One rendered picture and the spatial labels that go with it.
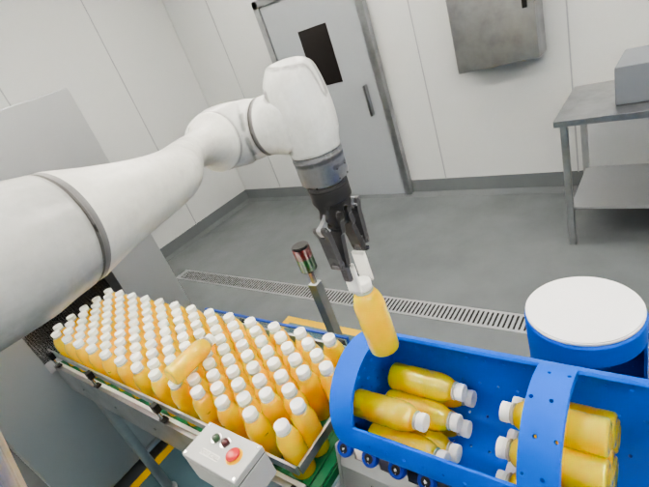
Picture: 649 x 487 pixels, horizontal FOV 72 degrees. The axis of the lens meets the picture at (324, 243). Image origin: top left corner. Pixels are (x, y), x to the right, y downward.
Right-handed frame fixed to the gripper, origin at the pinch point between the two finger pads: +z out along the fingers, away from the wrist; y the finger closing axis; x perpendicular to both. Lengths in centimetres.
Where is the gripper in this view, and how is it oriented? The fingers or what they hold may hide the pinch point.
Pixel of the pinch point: (357, 272)
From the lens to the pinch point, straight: 89.1
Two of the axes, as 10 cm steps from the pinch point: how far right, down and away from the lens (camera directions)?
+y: 5.4, -5.4, 6.4
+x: -7.8, -0.4, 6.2
